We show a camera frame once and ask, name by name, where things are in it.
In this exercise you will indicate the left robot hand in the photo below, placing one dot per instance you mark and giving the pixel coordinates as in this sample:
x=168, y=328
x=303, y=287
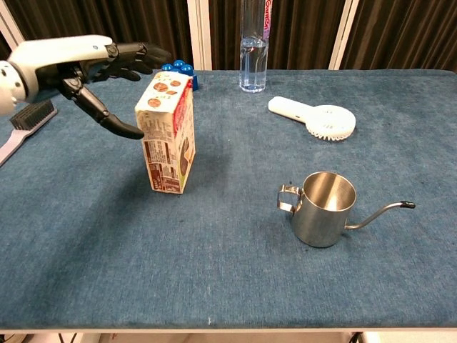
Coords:
x=60, y=53

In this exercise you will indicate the snack box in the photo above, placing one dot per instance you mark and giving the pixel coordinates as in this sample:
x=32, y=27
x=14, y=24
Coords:
x=168, y=135

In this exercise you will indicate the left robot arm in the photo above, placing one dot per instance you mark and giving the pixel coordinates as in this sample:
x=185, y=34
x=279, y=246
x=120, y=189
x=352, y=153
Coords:
x=9, y=89

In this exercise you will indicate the black pleated curtain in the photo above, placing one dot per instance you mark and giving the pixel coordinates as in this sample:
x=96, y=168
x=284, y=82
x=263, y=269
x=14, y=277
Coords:
x=407, y=32
x=3, y=46
x=303, y=32
x=107, y=18

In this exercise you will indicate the blue toy building block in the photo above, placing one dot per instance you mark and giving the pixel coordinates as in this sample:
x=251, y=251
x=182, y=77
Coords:
x=178, y=68

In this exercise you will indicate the clear plastic water bottle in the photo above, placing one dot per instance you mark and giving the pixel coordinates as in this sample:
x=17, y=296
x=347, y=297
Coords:
x=254, y=60

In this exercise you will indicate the blue table cloth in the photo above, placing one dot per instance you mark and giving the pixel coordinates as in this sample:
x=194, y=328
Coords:
x=228, y=250

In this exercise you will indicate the white handheld fan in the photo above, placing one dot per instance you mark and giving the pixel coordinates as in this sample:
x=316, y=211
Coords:
x=328, y=121

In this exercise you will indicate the steel pot with long spout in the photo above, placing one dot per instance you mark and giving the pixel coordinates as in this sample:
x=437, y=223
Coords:
x=321, y=218

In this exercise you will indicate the white frame post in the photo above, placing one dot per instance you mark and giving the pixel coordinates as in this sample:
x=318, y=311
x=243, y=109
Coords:
x=10, y=21
x=344, y=35
x=199, y=32

